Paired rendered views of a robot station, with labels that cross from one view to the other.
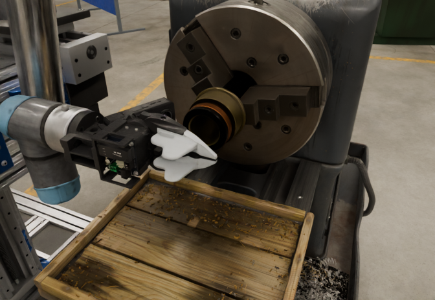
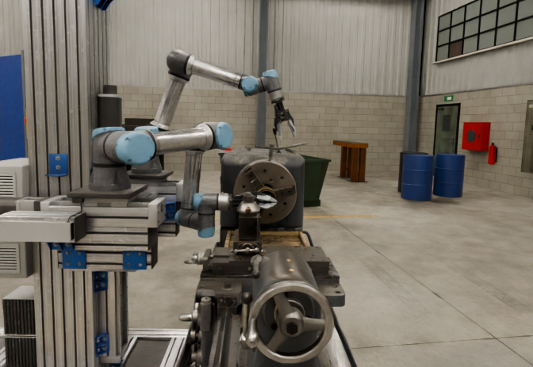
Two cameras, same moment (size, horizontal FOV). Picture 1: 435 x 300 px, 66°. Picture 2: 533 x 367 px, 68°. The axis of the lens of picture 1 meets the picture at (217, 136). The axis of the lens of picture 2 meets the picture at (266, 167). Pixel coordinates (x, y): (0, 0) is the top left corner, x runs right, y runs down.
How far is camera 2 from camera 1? 1.40 m
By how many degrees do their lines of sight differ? 34
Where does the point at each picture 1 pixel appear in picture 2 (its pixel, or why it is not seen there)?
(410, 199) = not seen: hidden behind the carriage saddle
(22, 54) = (192, 180)
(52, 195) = (209, 231)
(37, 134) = (215, 202)
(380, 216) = not seen: hidden behind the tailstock
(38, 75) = (195, 188)
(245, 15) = (268, 164)
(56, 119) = (222, 196)
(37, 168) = (208, 218)
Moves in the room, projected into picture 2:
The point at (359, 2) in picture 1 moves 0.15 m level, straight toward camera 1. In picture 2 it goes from (297, 161) to (302, 163)
